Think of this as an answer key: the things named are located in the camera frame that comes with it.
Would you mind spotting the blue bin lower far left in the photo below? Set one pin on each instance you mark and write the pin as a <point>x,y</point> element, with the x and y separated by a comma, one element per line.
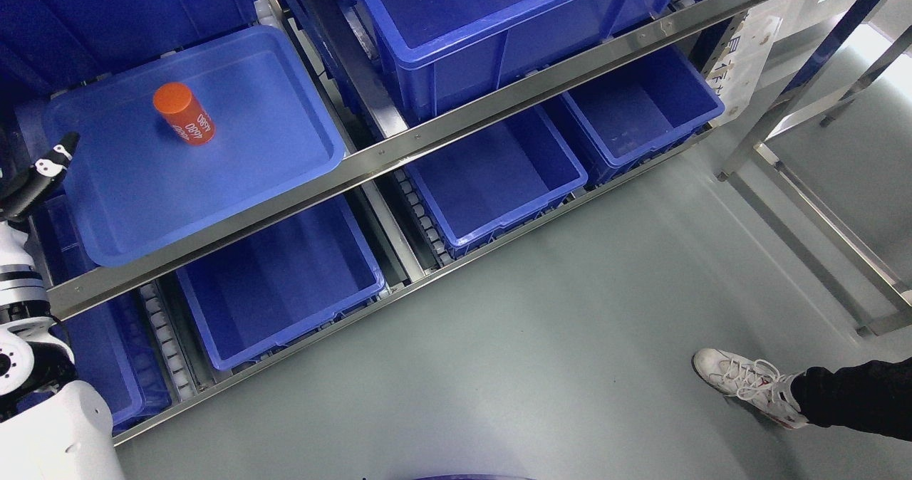
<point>111,342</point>

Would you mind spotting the blue bin lower right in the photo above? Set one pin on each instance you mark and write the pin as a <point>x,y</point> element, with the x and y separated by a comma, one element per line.
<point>633,114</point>

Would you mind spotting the white sneaker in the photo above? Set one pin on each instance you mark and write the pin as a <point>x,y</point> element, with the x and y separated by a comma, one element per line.
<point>755,382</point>

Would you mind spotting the large blue bin upper shelf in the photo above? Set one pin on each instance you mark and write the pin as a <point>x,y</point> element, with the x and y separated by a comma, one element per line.
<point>436,55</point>

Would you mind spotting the black trouser leg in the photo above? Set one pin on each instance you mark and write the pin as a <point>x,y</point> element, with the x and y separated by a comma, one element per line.
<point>874,397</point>

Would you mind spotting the steel shelf rack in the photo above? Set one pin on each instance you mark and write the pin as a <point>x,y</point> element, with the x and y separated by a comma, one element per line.
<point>101,284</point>

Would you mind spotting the orange cylindrical capacitor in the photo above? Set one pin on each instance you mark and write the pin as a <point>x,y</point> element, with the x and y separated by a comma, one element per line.
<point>179,106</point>

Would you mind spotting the blue bin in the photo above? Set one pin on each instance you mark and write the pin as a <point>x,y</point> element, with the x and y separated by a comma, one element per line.
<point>633,114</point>
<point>281,283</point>
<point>48,45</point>
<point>111,342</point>
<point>492,181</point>

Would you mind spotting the shallow blue plastic tray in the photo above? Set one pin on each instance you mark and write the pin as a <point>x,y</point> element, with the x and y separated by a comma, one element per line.
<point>135,187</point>

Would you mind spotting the blue bin upper left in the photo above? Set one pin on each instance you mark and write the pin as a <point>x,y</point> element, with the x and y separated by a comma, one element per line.
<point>48,45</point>

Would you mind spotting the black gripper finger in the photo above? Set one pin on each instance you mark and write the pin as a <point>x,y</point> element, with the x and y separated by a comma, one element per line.
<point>55,163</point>

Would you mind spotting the steel table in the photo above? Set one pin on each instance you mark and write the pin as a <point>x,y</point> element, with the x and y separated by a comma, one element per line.
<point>826,162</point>

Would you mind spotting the blue bin lower middle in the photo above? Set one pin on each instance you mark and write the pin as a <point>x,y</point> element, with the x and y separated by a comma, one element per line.
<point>492,181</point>

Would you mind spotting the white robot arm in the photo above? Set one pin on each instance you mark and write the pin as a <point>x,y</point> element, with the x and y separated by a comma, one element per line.
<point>54,424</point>

